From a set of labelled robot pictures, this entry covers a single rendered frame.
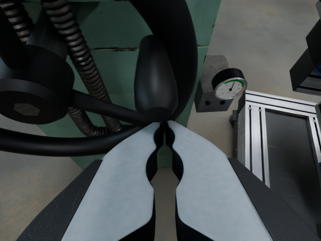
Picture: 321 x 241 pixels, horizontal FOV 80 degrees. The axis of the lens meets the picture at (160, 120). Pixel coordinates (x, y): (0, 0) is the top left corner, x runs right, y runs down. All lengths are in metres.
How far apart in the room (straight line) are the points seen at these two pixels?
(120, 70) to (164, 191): 0.68
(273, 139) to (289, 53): 0.98
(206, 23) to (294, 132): 0.76
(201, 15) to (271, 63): 1.31
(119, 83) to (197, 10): 0.21
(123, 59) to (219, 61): 0.24
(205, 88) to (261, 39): 1.42
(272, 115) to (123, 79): 0.77
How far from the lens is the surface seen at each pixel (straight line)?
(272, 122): 1.01
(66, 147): 0.30
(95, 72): 0.26
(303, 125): 1.08
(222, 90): 0.40
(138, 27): 0.35
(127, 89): 0.46
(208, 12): 0.36
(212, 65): 0.50
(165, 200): 0.96
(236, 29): 1.86
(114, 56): 0.39
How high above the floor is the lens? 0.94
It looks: 58 degrees down
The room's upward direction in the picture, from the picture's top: 2 degrees clockwise
